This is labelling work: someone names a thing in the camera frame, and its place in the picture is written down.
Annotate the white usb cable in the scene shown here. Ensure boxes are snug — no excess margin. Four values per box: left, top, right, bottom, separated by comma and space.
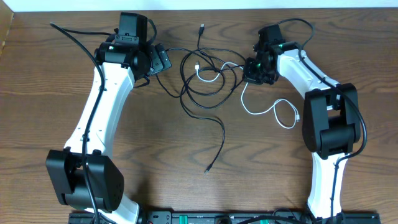
194, 61, 301, 129

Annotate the black usb cable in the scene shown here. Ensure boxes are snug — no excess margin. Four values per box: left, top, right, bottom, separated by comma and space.
154, 23, 246, 174

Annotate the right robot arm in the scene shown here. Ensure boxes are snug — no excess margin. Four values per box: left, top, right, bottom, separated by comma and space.
243, 24, 365, 223

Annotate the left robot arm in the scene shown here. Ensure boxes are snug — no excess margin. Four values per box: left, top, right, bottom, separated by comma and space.
45, 12, 171, 223

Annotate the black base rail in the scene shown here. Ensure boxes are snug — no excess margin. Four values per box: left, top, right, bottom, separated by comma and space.
68, 210, 382, 224

